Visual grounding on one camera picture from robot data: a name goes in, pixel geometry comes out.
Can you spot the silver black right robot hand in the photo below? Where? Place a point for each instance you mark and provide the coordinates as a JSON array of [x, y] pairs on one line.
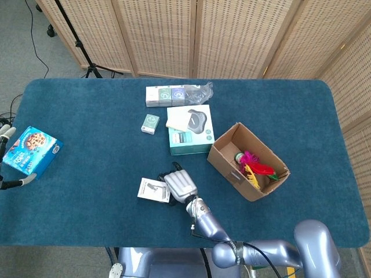
[[181, 185]]

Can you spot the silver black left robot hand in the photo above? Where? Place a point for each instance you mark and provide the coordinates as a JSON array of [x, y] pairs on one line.
[[7, 133]]

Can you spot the small white card package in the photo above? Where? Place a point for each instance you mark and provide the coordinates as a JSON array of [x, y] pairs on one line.
[[152, 189]]

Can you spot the colourful feather shuttlecock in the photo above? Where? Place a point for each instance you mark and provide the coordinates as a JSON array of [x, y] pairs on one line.
[[255, 168]]

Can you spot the blue cookie box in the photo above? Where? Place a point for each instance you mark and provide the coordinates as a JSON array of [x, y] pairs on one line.
[[34, 152]]

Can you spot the teal speakerphone product box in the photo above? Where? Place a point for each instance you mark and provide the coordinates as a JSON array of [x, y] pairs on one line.
[[188, 142]]

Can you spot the brown cardboard box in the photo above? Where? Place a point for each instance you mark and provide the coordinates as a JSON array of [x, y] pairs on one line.
[[226, 171]]

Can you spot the black tripod stand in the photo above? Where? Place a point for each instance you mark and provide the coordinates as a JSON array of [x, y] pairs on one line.
[[78, 43]]

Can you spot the pale yellow sticky note pad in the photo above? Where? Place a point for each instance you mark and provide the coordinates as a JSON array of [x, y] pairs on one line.
[[176, 118]]

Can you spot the blue-grey robot torso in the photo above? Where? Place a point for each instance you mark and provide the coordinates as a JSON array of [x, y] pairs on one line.
[[162, 263]]

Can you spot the small blue tissue pack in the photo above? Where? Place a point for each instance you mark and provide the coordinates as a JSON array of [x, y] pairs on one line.
[[178, 95]]

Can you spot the small dark green tissue pack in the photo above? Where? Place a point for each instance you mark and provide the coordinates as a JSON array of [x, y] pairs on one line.
[[165, 95]]

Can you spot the clear plastic bag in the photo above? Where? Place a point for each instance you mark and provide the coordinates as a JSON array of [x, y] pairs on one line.
[[198, 94]]

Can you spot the blue carpet table cover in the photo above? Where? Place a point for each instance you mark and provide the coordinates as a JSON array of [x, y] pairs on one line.
[[87, 208]]

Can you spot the black office chair base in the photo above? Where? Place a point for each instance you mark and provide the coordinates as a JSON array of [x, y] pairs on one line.
[[50, 29]]

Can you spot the woven wooden folding screen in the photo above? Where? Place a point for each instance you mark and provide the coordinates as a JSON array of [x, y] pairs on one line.
[[203, 37]]

